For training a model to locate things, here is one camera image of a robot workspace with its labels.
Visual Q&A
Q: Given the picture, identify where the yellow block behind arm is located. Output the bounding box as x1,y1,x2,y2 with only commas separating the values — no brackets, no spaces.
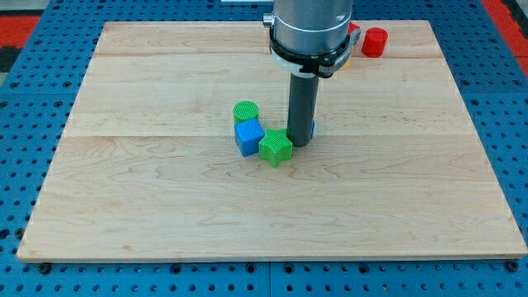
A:
339,58,351,71

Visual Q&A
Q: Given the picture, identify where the green cylinder block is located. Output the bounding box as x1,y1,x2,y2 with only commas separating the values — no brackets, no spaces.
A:
233,101,259,124

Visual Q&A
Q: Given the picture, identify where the blue cube block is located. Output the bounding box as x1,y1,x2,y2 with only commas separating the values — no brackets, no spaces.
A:
234,119,265,157

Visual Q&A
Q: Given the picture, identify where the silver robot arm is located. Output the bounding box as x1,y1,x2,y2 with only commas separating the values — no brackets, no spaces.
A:
262,0,361,78

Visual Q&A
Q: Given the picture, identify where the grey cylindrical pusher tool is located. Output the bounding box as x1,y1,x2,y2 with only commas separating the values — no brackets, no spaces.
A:
287,74,318,147

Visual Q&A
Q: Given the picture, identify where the red block behind arm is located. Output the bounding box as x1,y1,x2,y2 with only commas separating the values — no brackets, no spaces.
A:
347,21,361,37

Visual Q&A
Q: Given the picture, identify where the red cylinder block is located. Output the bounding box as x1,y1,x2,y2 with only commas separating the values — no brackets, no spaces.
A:
361,27,389,58

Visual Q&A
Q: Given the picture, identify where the green star block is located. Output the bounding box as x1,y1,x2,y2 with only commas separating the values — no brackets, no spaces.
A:
258,128,293,167

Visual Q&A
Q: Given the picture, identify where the wooden board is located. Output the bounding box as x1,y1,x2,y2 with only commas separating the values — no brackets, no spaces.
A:
17,21,527,263

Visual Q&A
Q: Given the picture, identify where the blue triangle block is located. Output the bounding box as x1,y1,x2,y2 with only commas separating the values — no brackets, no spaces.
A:
310,120,316,139

